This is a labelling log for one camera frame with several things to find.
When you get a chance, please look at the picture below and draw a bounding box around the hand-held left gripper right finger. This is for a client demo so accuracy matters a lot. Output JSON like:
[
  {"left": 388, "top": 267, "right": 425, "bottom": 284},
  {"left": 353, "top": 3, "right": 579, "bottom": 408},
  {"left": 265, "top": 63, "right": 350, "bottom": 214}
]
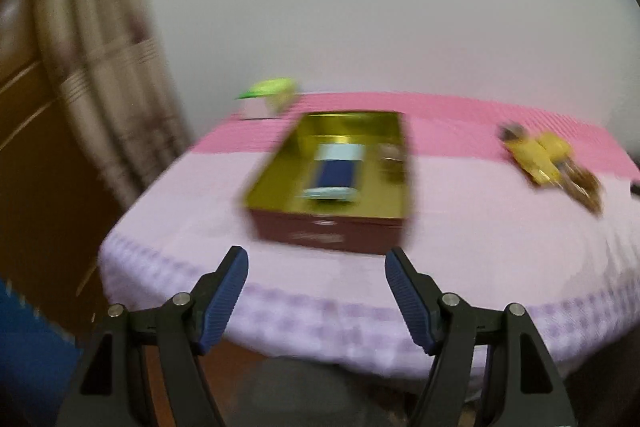
[{"left": 384, "top": 247, "right": 576, "bottom": 427}]

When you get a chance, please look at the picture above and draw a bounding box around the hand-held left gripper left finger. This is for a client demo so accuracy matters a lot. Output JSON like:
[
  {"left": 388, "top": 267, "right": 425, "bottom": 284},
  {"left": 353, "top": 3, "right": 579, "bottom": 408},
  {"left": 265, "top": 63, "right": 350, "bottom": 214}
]
[{"left": 55, "top": 246, "right": 249, "bottom": 427}]

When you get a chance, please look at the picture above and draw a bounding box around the red tin box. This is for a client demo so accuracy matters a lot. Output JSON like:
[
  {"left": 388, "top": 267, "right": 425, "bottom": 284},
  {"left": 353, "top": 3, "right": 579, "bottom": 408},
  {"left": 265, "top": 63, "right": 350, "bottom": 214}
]
[{"left": 242, "top": 109, "right": 418, "bottom": 256}]

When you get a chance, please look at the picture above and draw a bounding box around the yellow snack packet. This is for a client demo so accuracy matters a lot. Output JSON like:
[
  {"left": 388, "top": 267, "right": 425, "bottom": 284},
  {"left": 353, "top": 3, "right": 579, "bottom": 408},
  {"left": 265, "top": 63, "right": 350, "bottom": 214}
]
[
  {"left": 502, "top": 134, "right": 563, "bottom": 188},
  {"left": 535, "top": 132, "right": 574, "bottom": 168}
]

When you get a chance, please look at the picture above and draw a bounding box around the brown patterned snack packet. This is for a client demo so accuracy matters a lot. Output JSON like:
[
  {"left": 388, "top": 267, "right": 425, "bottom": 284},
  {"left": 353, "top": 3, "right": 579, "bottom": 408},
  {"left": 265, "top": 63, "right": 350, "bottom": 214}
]
[
  {"left": 497, "top": 122, "right": 527, "bottom": 144},
  {"left": 557, "top": 162, "right": 607, "bottom": 214}
]

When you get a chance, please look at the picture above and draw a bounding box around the pink checked tablecloth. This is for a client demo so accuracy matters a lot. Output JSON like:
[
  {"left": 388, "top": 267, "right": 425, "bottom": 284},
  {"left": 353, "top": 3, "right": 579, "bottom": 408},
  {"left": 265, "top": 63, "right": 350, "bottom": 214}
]
[{"left": 97, "top": 92, "right": 640, "bottom": 393}]

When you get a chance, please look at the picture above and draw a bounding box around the small brown snack packet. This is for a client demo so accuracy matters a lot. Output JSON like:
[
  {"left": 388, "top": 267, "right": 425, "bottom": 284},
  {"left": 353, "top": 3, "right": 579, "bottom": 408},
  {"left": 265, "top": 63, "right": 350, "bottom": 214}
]
[{"left": 380, "top": 144, "right": 407, "bottom": 182}]

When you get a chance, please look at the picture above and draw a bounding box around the blue and white snack packet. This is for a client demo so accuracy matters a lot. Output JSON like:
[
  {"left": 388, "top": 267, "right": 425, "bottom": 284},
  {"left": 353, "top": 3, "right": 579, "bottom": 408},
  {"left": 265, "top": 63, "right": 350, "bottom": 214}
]
[{"left": 301, "top": 143, "right": 366, "bottom": 202}]

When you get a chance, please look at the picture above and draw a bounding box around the green tissue box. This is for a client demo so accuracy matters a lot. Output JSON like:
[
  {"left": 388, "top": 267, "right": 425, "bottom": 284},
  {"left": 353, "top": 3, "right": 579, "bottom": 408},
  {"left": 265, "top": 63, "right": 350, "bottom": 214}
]
[{"left": 236, "top": 78, "right": 300, "bottom": 122}]

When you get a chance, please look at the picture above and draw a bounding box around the brown wooden door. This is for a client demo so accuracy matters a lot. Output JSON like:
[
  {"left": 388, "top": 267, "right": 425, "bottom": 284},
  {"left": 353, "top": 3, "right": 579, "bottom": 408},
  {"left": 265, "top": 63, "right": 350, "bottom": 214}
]
[{"left": 0, "top": 0, "right": 126, "bottom": 338}]

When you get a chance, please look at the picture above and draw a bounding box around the striped beige curtain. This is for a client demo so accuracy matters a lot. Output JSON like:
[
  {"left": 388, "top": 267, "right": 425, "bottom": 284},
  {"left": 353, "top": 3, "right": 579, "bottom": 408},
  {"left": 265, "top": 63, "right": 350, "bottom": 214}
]
[{"left": 30, "top": 0, "right": 196, "bottom": 208}]

